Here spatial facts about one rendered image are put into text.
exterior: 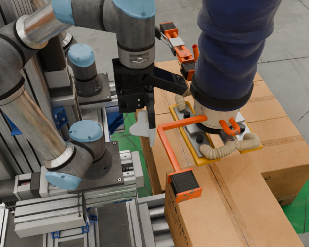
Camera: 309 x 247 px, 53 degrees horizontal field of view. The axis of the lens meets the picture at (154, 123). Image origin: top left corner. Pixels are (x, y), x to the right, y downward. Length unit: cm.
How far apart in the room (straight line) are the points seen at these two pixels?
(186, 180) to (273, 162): 111
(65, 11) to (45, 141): 49
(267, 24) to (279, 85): 251
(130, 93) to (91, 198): 84
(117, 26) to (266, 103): 191
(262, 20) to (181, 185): 54
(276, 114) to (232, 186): 106
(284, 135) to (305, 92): 135
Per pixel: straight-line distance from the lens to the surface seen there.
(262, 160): 202
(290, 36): 433
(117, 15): 56
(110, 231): 207
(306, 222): 255
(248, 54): 101
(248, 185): 140
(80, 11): 60
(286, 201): 248
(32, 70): 113
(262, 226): 132
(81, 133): 112
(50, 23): 84
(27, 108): 94
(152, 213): 173
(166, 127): 115
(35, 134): 98
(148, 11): 56
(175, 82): 69
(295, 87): 351
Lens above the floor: 210
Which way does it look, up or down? 48 degrees down
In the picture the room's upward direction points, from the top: straight up
